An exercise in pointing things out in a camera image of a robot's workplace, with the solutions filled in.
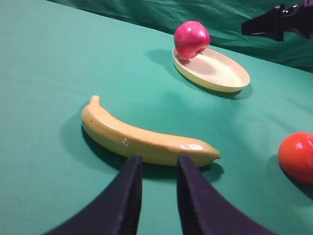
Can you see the pink red apple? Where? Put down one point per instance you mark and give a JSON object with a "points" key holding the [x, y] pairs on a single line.
{"points": [[191, 38]]}

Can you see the yellow plastic plate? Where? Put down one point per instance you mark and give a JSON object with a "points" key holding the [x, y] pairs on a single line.
{"points": [[212, 70]]}

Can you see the orange red tangerine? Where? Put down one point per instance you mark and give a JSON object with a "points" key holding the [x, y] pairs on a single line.
{"points": [[295, 156]]}

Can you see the yellow plastic banana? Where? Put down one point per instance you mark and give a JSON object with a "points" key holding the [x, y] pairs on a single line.
{"points": [[154, 148]]}

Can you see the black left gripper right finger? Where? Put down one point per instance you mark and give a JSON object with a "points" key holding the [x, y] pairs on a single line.
{"points": [[203, 211]]}

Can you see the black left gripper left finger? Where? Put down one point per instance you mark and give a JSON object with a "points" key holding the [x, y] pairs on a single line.
{"points": [[115, 211]]}

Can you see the green backdrop cloth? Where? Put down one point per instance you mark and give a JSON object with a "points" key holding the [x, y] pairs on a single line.
{"points": [[222, 18]]}

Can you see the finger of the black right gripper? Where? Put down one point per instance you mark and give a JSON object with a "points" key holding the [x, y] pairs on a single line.
{"points": [[273, 24]]}

